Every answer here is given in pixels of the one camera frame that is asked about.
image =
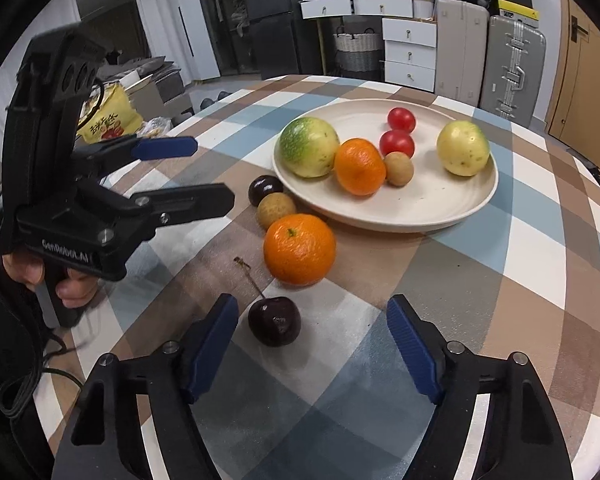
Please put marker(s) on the dark grey fridge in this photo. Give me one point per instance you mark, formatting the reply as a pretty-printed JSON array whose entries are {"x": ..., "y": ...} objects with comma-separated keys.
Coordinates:
[{"x": 275, "y": 20}]

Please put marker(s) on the dark cherry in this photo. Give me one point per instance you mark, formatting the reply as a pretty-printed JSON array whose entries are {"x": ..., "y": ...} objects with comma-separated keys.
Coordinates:
[
  {"x": 274, "y": 321},
  {"x": 265, "y": 190}
]

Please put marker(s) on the pile of clothes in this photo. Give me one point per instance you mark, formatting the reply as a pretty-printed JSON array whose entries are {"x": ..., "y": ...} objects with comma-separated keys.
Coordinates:
[{"x": 140, "y": 67}]

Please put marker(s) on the dark glass cabinet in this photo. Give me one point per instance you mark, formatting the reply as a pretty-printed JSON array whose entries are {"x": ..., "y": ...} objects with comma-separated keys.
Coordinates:
[{"x": 220, "y": 20}]

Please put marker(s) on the brown longan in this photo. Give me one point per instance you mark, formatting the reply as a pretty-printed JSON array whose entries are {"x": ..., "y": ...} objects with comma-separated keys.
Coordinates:
[
  {"x": 399, "y": 169},
  {"x": 276, "y": 209}
]

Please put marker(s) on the yellow and black shoe box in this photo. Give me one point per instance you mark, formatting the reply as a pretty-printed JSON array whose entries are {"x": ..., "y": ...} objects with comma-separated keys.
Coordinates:
[{"x": 517, "y": 12}]

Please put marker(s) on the red tomato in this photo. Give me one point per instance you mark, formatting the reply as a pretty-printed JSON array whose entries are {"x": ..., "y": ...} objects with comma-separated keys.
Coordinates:
[
  {"x": 401, "y": 119},
  {"x": 396, "y": 143}
]

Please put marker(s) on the checked tablecloth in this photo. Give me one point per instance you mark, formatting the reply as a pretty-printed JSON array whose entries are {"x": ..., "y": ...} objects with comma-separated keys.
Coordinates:
[{"x": 480, "y": 285}]

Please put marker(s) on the person's left forearm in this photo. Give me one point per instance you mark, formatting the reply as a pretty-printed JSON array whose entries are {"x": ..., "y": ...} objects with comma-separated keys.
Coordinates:
[{"x": 0, "y": 340}]

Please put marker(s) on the yellow spotted passion fruit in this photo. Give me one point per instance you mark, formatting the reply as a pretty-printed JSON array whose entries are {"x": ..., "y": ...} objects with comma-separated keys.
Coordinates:
[{"x": 463, "y": 147}]

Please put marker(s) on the beige suitcase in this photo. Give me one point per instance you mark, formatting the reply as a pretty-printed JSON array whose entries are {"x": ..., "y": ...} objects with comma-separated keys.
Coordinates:
[{"x": 460, "y": 50}]

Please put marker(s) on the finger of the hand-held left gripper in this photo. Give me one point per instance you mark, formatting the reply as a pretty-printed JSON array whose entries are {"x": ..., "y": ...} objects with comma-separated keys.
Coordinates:
[
  {"x": 165, "y": 147},
  {"x": 195, "y": 202}
]

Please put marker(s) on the green yellow passion fruit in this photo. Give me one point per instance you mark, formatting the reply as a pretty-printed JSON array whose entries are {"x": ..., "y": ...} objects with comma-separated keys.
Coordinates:
[{"x": 309, "y": 147}]

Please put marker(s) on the yellow printed bag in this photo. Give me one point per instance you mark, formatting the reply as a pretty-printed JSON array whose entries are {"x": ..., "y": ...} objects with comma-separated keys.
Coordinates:
[{"x": 112, "y": 120}]

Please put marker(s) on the large cardboard box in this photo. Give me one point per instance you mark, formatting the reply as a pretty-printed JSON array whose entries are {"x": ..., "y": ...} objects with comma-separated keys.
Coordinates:
[{"x": 155, "y": 95}]

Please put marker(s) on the wooden door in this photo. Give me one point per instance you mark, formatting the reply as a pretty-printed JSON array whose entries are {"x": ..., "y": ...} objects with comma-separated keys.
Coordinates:
[{"x": 585, "y": 90}]

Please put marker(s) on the white drawer chest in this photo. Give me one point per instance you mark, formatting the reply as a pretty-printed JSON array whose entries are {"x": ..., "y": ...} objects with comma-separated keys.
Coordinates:
[{"x": 410, "y": 55}]

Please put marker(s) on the woven basket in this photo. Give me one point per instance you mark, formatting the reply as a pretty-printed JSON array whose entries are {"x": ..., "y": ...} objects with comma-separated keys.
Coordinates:
[{"x": 356, "y": 52}]

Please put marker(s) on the person's left hand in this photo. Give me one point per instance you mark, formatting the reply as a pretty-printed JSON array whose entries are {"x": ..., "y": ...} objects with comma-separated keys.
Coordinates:
[{"x": 75, "y": 290}]

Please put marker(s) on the orange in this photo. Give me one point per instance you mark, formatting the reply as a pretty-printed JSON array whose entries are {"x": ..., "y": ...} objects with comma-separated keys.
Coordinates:
[
  {"x": 299, "y": 249},
  {"x": 360, "y": 166}
]

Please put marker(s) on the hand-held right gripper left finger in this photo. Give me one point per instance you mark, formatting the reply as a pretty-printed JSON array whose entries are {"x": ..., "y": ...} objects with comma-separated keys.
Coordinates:
[{"x": 210, "y": 345}]

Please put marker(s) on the silver suitcase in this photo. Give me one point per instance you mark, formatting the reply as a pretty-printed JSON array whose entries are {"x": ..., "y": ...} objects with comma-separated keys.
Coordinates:
[{"x": 512, "y": 70}]

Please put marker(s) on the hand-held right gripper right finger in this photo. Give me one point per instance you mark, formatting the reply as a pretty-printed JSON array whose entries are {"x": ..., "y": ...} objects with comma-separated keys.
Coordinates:
[{"x": 415, "y": 345}]

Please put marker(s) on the cream round plate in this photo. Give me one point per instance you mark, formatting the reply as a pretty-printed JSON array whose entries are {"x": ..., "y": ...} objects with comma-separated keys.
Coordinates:
[{"x": 430, "y": 200}]

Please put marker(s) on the white wardrobe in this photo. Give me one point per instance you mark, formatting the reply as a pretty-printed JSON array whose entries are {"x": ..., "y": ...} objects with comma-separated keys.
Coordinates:
[{"x": 180, "y": 10}]

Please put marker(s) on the white desk with drawers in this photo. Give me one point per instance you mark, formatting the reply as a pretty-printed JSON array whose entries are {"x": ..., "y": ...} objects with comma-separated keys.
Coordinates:
[{"x": 370, "y": 6}]

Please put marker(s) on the grey slipper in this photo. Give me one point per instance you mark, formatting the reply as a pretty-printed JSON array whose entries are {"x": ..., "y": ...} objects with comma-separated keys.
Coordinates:
[
  {"x": 223, "y": 96},
  {"x": 207, "y": 103}
]

